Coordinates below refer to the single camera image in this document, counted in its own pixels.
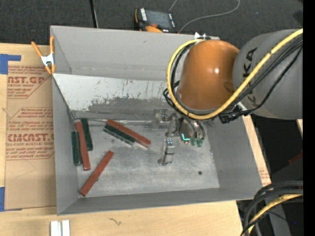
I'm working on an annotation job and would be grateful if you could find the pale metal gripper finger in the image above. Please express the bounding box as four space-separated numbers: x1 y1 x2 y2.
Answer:
157 138 176 167
152 109 173 130

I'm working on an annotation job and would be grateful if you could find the grey metal bin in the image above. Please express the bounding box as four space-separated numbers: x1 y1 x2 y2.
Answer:
50 25 264 216

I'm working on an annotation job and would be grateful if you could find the red-brown flat block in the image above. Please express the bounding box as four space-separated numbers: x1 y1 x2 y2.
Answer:
74 121 92 171
79 150 115 197
106 118 152 149

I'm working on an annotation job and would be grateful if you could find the dark green flat block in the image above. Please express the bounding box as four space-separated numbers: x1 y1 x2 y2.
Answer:
103 124 136 147
81 118 94 151
71 130 82 167

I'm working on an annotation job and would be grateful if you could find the brown cardboard board, red print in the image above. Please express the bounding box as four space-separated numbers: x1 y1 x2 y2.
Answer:
0 42 58 211

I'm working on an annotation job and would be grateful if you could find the black cylinder on white bracket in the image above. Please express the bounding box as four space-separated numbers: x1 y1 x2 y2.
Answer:
218 101 252 124

